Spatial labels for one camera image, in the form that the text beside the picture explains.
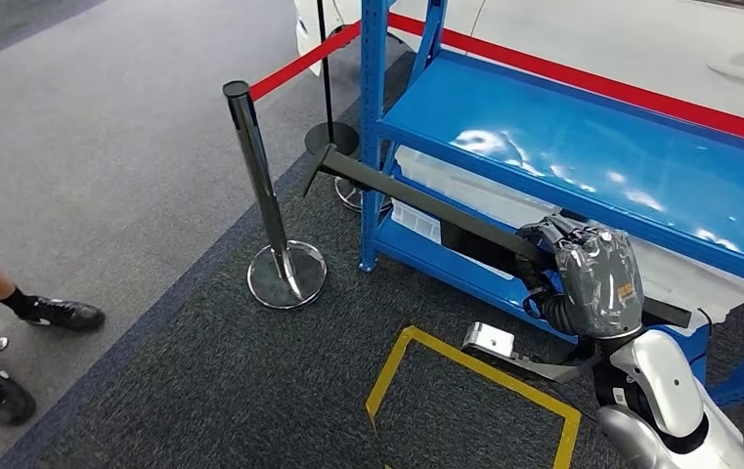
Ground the person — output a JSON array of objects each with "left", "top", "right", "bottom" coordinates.
[{"left": 0, "top": 247, "right": 108, "bottom": 429}]

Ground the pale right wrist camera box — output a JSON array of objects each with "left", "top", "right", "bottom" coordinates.
[{"left": 460, "top": 321, "right": 599, "bottom": 384}]

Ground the yellow floor tape square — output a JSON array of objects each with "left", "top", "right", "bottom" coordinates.
[{"left": 365, "top": 325, "right": 584, "bottom": 469}]

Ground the long black plastic part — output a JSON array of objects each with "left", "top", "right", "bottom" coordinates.
[{"left": 301, "top": 143, "right": 693, "bottom": 330}]

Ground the black stanchion post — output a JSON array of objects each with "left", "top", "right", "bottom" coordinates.
[{"left": 304, "top": 0, "right": 361, "bottom": 158}]

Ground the white car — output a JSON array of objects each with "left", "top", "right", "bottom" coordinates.
[{"left": 292, "top": 0, "right": 744, "bottom": 131}]

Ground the chrome stanchion post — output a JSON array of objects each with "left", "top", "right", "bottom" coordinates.
[
  {"left": 222, "top": 80, "right": 328, "bottom": 311},
  {"left": 333, "top": 173, "right": 393, "bottom": 215}
]

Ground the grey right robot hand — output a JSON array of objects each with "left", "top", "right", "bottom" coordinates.
[{"left": 514, "top": 213, "right": 645, "bottom": 341}]

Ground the blue metal shelf rack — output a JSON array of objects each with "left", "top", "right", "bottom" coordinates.
[{"left": 358, "top": 0, "right": 744, "bottom": 410}]

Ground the red barrier belt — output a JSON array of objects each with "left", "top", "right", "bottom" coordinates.
[
  {"left": 387, "top": 11, "right": 744, "bottom": 151},
  {"left": 248, "top": 21, "right": 363, "bottom": 103}
]

